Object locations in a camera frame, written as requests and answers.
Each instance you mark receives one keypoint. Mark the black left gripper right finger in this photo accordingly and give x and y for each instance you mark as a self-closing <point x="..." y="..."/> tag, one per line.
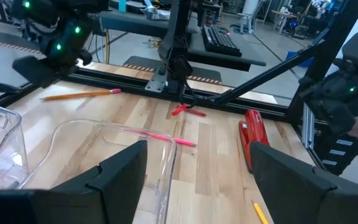
<point x="291" y="199"/>

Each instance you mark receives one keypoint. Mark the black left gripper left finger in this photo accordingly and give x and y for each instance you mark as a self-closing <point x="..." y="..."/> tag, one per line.
<point x="104" y="199"/>

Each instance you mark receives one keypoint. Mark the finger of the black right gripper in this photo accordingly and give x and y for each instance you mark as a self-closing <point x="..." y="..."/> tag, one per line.
<point x="39" y="70"/>

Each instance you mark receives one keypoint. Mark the yellow pencil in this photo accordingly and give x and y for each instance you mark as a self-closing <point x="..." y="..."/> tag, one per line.
<point x="260" y="213"/>

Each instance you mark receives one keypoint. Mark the clear plastic bin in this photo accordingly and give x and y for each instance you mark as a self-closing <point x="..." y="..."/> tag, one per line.
<point x="5" y="140"/>
<point x="163" y="174"/>

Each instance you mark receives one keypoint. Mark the pink pencil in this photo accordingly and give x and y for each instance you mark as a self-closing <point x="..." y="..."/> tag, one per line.
<point x="166" y="137"/>

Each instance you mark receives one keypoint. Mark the red eraser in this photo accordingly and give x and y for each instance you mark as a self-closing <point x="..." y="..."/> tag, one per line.
<point x="179" y="109"/>

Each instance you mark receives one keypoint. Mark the red crayon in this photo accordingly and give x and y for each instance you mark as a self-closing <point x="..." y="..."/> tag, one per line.
<point x="196" y="112"/>

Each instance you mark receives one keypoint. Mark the teal box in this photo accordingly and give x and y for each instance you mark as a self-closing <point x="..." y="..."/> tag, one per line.
<point x="122" y="5"/>

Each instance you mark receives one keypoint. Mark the red stapler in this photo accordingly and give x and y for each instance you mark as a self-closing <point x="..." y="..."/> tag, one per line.
<point x="253" y="130"/>

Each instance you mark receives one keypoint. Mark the black striped floor mat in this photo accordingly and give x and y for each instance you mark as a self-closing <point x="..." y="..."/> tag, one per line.
<point x="141" y="62"/>

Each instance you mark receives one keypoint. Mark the clear plastic bag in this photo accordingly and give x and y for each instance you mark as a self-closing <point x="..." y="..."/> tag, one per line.
<point x="155" y="12"/>

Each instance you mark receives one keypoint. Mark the grey mounting plate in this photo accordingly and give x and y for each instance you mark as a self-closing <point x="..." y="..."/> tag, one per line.
<point x="155" y="82"/>

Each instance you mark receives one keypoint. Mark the blue floor bin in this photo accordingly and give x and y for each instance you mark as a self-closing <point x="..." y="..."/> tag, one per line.
<point x="297" y="59"/>

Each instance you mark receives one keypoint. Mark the dark grey desk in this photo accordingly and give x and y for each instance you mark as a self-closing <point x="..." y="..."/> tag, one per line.
<point x="228" y="59"/>

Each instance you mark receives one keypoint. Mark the black keyboard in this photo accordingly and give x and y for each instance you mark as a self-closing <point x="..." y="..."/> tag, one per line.
<point x="221" y="40"/>

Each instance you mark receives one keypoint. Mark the grey office chair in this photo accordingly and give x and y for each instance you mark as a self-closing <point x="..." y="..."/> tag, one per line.
<point x="244" y="21"/>

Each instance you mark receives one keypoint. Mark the black aluminium table frame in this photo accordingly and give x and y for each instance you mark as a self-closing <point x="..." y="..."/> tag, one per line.
<point x="120" y="83"/>

